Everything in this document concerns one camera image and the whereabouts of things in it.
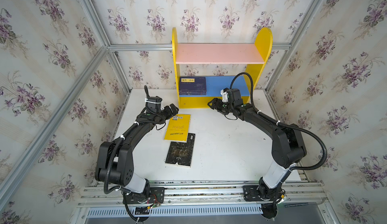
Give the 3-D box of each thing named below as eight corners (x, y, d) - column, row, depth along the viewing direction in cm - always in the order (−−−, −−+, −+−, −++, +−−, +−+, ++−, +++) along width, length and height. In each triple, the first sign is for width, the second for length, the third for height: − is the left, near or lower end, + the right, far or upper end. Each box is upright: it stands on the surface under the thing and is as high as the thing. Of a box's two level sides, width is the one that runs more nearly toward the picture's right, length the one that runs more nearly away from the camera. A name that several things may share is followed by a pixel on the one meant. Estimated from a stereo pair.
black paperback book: (165, 163, 85) (165, 162, 83) (173, 132, 98) (173, 130, 96) (191, 167, 84) (191, 166, 82) (196, 135, 97) (196, 133, 95)
